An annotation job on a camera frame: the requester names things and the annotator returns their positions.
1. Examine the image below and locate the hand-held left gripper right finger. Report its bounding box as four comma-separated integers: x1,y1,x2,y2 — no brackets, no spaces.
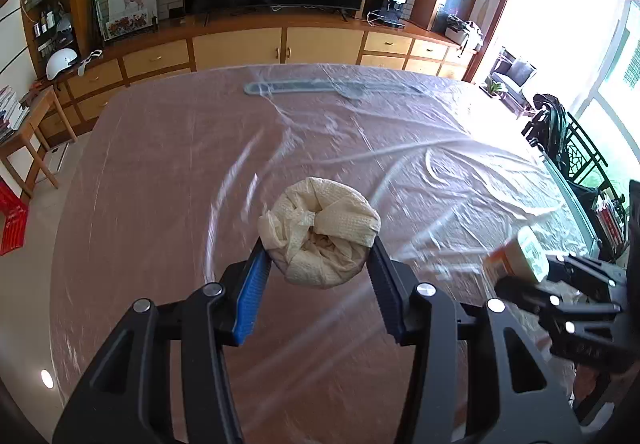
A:
367,235,583,444

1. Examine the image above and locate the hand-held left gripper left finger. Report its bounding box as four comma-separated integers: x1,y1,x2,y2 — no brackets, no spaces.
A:
52,237,273,444

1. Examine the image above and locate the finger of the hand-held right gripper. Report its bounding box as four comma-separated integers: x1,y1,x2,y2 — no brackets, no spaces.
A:
546,253,632,299
494,277,623,326

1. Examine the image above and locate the amber container with pale lid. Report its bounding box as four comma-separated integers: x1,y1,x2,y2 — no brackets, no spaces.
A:
482,227,550,285

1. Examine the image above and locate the cream cloth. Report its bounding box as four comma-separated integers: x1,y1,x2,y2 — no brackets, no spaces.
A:
257,177,381,290

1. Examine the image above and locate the row of books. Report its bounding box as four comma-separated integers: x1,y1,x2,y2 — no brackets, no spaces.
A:
592,189,628,250

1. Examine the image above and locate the black carved chair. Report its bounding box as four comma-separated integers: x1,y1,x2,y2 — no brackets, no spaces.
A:
565,111,628,205

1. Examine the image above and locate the grey-blue flat strip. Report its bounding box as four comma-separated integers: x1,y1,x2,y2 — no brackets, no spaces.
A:
243,78,426,101

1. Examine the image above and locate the dark armchair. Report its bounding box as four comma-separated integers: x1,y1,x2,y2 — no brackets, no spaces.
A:
490,48,538,105

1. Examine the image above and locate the wooden sideboard cabinet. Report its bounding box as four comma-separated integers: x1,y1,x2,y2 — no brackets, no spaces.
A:
37,14,481,135

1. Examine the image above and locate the red plastic crate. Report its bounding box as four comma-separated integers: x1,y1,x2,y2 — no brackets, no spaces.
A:
0,180,30,256

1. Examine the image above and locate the grey printer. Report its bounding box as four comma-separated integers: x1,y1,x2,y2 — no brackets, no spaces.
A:
444,17,485,50

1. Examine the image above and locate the wooden side table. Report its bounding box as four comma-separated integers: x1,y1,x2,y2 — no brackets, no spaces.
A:
0,87,78,200

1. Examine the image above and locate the black coffee machine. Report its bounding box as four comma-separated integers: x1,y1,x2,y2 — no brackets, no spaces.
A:
370,0,413,29

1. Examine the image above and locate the white helmet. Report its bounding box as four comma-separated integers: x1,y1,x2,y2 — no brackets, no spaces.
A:
46,48,80,80

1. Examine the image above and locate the stack of magazines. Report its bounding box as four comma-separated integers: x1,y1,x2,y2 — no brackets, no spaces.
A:
0,85,31,145

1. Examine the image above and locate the framed animal picture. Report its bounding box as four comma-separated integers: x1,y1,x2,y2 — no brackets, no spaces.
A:
102,0,160,41

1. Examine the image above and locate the white strap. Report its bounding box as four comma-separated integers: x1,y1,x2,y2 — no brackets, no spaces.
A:
77,49,104,78

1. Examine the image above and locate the wooden wall shelf unit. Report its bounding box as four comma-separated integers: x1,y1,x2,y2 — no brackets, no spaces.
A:
17,0,96,80

